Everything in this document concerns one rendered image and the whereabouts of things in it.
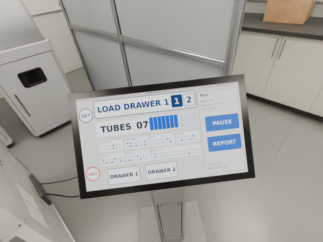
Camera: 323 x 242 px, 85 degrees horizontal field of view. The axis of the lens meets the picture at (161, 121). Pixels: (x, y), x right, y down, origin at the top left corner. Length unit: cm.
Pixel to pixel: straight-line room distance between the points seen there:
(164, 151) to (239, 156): 22
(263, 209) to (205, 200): 43
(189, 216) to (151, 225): 29
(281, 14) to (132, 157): 232
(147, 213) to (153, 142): 107
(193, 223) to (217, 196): 31
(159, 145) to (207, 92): 21
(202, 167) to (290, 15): 221
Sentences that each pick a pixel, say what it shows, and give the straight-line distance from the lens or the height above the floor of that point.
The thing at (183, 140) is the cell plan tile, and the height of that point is 107.
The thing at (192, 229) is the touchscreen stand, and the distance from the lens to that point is 149.
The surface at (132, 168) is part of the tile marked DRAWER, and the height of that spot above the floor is 102.
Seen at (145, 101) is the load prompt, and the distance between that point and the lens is 52.
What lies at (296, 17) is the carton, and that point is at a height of 97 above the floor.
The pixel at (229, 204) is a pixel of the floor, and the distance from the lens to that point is 164.
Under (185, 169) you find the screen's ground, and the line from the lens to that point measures 54.
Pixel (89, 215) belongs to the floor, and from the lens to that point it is 170.
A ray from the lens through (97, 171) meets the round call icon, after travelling 56.
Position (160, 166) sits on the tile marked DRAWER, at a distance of 53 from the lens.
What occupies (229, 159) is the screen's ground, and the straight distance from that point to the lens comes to 57.
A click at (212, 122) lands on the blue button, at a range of 54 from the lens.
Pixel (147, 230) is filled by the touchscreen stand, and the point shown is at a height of 3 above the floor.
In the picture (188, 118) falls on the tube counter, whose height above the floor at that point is 111.
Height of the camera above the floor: 145
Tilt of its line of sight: 41 degrees down
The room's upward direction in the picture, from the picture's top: 6 degrees counter-clockwise
